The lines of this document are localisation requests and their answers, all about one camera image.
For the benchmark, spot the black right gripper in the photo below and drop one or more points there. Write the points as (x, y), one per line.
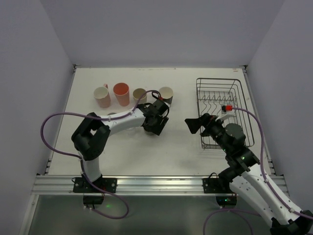
(205, 123)

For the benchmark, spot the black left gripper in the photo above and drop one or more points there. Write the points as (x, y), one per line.
(161, 125)

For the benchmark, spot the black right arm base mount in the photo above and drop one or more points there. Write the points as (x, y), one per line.
(219, 187)

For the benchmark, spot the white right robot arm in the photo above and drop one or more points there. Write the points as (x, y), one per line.
(247, 178)

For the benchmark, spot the beige cream cup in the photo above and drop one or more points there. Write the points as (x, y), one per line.
(139, 95)

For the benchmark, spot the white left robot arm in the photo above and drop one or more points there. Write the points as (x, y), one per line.
(91, 136)

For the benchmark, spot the glossy black handled mug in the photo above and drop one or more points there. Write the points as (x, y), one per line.
(165, 94)

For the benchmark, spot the clear glass cup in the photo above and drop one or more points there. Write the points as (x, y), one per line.
(131, 130)

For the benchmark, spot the glossy pink handled mug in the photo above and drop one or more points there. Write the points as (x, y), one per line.
(102, 96)

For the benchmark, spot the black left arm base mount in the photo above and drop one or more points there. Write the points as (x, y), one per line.
(81, 185)

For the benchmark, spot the matte pink tumbler cup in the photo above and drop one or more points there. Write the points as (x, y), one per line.
(121, 91)

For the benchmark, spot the aluminium mounting rail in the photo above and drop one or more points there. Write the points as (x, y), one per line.
(128, 186)

